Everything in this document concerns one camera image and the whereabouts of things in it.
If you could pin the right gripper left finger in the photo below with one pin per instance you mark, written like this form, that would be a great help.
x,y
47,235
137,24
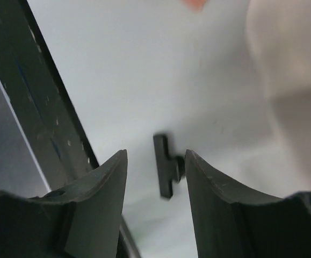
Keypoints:
x,y
81,219

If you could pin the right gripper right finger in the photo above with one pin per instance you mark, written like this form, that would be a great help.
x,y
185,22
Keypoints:
x,y
233,220

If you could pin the black bag sealing clip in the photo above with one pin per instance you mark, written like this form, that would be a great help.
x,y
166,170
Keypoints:
x,y
170,168

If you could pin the cream orange litter box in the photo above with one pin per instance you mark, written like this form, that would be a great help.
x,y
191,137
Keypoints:
x,y
279,40

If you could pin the pink cat litter bag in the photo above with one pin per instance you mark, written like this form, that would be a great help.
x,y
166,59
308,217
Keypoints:
x,y
195,5

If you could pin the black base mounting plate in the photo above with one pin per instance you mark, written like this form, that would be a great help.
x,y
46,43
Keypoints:
x,y
43,146

